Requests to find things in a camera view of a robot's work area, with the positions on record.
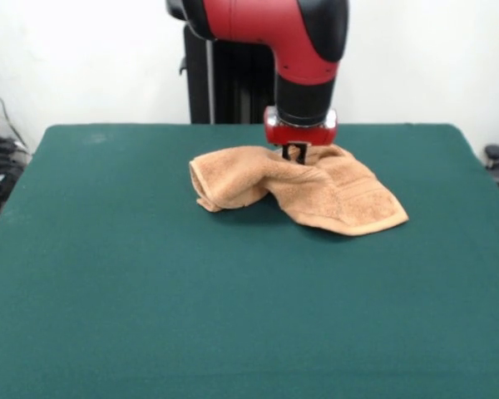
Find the tan terry towel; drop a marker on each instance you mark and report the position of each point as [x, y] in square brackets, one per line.
[316, 191]

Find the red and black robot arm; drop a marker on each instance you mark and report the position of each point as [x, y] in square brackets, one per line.
[274, 25]

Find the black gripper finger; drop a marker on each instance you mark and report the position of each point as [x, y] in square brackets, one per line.
[300, 154]
[286, 151]

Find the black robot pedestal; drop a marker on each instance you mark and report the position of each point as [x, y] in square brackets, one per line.
[233, 83]

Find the dark green table cloth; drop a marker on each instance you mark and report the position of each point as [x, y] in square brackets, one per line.
[149, 311]

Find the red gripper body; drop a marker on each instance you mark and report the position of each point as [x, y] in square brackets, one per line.
[301, 135]

